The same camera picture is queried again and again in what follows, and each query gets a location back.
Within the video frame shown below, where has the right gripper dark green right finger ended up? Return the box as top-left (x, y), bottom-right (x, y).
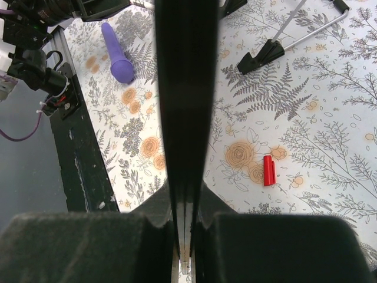
top-left (193, 185), bottom-right (376, 282)

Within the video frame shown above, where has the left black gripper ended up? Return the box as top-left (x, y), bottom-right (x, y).
top-left (11, 0), bottom-right (130, 27)

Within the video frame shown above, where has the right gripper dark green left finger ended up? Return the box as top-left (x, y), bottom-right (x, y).
top-left (1, 184), bottom-right (177, 282)

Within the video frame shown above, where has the red marker cap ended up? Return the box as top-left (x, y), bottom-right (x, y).
top-left (263, 155), bottom-right (276, 186)

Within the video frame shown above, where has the red whiteboard marker pen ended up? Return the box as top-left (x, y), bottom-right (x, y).
top-left (130, 0), bottom-right (154, 11)

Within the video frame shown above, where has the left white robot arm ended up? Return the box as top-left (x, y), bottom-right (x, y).
top-left (1, 0), bottom-right (131, 97)

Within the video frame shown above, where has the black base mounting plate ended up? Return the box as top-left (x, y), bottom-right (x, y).
top-left (47, 29), bottom-right (120, 213)

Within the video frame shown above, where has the purple foam microphone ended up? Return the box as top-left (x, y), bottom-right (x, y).
top-left (101, 22), bottom-right (134, 84)

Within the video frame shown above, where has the floral patterned table mat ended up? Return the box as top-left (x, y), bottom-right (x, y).
top-left (65, 1), bottom-right (376, 267)

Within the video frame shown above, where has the wire whiteboard easel stand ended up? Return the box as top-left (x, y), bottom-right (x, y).
top-left (217, 1), bottom-right (350, 74)

